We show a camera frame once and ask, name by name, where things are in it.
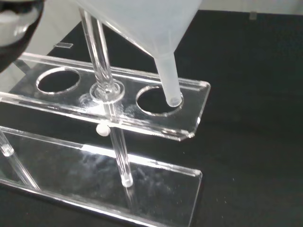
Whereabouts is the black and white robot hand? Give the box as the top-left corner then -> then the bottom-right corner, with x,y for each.
0,0 -> 46,73

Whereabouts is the clear acrylic funnel stand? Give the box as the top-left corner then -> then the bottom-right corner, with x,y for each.
0,7 -> 211,227

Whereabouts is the black bench cloth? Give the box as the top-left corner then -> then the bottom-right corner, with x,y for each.
0,9 -> 303,227

